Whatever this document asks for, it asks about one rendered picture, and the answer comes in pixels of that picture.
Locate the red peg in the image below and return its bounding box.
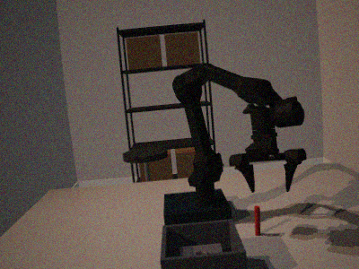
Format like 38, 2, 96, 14
254, 205, 260, 236

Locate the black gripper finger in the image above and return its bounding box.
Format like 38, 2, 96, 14
234, 165, 255, 193
284, 161, 302, 192

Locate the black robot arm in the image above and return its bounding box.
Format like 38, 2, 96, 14
172, 63, 305, 207

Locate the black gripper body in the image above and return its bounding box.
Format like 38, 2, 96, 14
229, 128, 306, 168

